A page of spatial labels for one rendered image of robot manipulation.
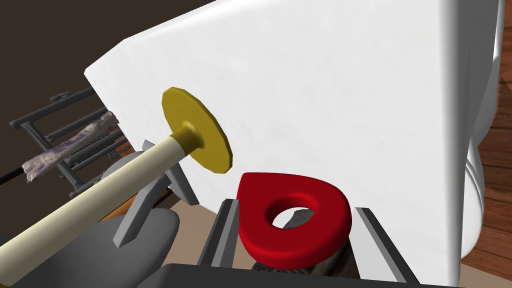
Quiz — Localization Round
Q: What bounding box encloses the red ring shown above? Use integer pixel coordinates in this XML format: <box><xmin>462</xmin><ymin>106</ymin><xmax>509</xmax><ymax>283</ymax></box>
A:
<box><xmin>235</xmin><ymin>171</ymin><xmax>354</xmax><ymax>271</ymax></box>

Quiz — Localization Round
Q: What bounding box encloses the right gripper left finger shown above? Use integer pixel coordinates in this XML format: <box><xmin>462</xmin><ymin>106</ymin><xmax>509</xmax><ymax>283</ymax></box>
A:
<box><xmin>197</xmin><ymin>198</ymin><xmax>241</xmax><ymax>269</ymax></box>

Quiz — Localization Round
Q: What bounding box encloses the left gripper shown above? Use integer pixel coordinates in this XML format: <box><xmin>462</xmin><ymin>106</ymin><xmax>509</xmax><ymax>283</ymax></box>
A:
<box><xmin>15</xmin><ymin>139</ymin><xmax>201</xmax><ymax>288</ymax></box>

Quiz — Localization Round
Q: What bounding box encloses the white toilet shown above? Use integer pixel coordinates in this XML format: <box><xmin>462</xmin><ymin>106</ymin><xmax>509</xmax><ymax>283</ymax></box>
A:
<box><xmin>83</xmin><ymin>0</ymin><xmax>506</xmax><ymax>288</ymax></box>

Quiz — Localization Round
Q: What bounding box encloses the yellow plunger with cream handle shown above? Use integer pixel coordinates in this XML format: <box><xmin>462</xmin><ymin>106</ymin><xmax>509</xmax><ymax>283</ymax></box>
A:
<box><xmin>0</xmin><ymin>86</ymin><xmax>234</xmax><ymax>287</ymax></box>

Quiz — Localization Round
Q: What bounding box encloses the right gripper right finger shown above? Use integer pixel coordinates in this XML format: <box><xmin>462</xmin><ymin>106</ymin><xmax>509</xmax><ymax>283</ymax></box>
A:
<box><xmin>349</xmin><ymin>206</ymin><xmax>421</xmax><ymax>284</ymax></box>

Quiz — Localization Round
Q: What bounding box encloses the dark grey towel rack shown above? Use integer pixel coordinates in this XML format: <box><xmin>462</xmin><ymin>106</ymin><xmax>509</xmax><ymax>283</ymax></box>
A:
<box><xmin>9</xmin><ymin>85</ymin><xmax>134</xmax><ymax>199</ymax></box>

